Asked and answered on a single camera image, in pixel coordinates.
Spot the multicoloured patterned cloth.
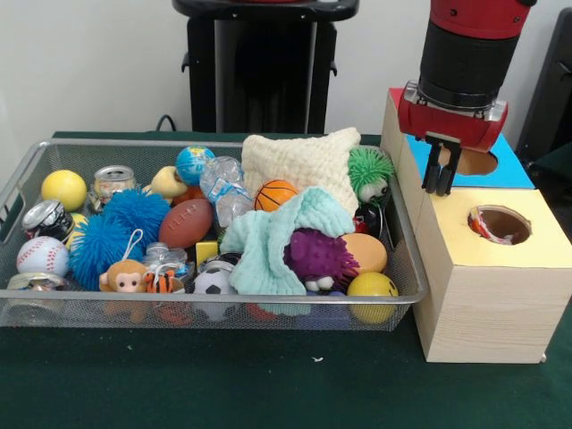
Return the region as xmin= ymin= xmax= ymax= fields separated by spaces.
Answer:
xmin=467 ymin=206 xmax=515 ymax=246

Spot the clear mesh bin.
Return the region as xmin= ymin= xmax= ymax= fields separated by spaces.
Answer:
xmin=0 ymin=138 xmax=429 ymax=332

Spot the purple spiky toy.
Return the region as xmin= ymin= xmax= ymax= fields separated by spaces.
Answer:
xmin=284 ymin=227 xmax=362 ymax=291

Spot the black panel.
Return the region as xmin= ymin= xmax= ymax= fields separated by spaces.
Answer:
xmin=507 ymin=7 xmax=572 ymax=156

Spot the small soccer ball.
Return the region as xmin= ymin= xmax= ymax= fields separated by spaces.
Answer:
xmin=192 ymin=266 xmax=238 ymax=322

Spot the small baseball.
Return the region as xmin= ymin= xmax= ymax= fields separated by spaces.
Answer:
xmin=16 ymin=235 xmax=71 ymax=276

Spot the small orange basketball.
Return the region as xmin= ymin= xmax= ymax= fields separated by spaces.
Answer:
xmin=254 ymin=179 xmax=299 ymax=212

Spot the wooden box with three holes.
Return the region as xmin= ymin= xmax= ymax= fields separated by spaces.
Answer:
xmin=381 ymin=87 xmax=572 ymax=364

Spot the small tiger toy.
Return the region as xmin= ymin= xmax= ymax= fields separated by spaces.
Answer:
xmin=142 ymin=269 xmax=178 ymax=294

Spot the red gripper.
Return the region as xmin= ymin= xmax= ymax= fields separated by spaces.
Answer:
xmin=397 ymin=88 xmax=509 ymax=198

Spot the yellow smiley ball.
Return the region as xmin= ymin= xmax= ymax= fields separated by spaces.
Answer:
xmin=347 ymin=271 xmax=400 ymax=324

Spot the cream knitted cloth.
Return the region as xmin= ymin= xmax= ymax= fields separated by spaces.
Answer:
xmin=240 ymin=127 xmax=363 ymax=215

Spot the toy burger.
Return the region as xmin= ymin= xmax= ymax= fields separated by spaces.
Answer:
xmin=343 ymin=232 xmax=389 ymax=273

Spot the green spiky ball toy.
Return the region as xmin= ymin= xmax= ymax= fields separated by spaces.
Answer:
xmin=348 ymin=147 xmax=397 ymax=205

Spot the blue spiky ball toy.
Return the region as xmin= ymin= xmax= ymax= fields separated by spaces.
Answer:
xmin=69 ymin=188 xmax=173 ymax=291

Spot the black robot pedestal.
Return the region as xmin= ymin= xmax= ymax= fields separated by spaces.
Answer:
xmin=172 ymin=0 xmax=361 ymax=134

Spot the plain yellow ball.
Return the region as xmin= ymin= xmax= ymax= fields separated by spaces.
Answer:
xmin=40 ymin=169 xmax=88 ymax=212

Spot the brown toy football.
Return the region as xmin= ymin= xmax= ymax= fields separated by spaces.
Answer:
xmin=158 ymin=198 xmax=215 ymax=250

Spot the mint green knitted cloth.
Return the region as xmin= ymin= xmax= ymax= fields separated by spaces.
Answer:
xmin=220 ymin=186 xmax=358 ymax=314

